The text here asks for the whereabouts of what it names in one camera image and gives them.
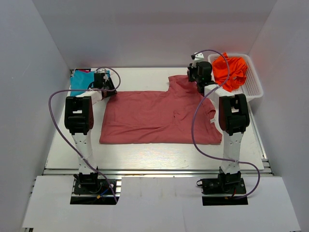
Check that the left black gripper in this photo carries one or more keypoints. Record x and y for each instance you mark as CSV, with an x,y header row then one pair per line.
x,y
111,83

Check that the dusty red t-shirt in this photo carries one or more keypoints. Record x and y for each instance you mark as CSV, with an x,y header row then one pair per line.
x,y
176,116

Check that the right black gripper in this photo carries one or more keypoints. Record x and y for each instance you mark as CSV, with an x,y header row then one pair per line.
x,y
190,79

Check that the orange t-shirt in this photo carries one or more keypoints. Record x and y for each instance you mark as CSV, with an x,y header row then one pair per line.
x,y
237,72

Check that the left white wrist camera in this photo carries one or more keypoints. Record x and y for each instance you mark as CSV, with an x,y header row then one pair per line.
x,y
101,70

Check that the white plastic basket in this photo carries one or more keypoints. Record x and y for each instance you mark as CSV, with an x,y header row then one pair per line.
x,y
252,87

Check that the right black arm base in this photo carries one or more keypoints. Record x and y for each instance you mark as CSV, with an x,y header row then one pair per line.
x,y
224,190

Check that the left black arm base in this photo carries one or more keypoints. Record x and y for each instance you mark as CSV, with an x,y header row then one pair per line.
x,y
89,189

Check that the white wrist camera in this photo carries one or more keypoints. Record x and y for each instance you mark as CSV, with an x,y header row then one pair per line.
x,y
196,58
101,70

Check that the folded teal t-shirt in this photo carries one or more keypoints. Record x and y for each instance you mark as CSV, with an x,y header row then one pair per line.
x,y
80,80

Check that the aluminium table rail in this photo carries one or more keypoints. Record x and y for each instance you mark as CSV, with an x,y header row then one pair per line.
x,y
265,172

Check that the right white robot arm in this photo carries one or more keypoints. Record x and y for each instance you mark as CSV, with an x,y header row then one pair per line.
x,y
233,114

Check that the folded magenta t-shirt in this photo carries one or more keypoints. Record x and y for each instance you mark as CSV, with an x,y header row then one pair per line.
x,y
83,70

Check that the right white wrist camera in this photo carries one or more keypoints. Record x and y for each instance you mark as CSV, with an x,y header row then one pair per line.
x,y
196,58

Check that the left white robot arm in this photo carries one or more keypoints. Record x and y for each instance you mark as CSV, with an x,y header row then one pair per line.
x,y
79,116

